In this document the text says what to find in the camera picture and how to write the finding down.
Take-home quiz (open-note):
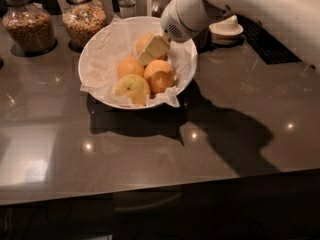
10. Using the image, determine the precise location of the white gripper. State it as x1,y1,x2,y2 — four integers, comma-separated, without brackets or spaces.
136,0,230,66

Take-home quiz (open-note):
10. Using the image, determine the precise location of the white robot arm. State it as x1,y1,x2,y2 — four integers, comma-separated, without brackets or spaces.
138,0,320,68

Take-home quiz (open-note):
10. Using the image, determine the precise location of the yellowish front orange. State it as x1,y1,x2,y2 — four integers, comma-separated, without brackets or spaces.
114,74,151,106

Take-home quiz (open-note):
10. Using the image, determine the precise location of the white bowl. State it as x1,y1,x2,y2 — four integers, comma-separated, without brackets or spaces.
77,16,199,111

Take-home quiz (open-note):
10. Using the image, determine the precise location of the white paper liner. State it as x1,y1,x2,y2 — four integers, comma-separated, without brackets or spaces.
79,15,197,109

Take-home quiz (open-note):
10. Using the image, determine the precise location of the right glass cereal jar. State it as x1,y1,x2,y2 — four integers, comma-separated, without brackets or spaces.
62,0,107,48

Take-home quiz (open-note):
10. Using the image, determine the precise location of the glass cereal jar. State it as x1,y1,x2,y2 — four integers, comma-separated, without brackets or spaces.
2,0,56,54
62,0,107,48

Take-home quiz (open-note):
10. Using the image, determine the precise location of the black rubber mat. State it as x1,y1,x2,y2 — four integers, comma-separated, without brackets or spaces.
237,15,300,65

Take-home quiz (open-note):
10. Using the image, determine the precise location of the left glass cereal jar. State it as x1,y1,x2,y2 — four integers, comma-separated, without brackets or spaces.
2,0,56,54

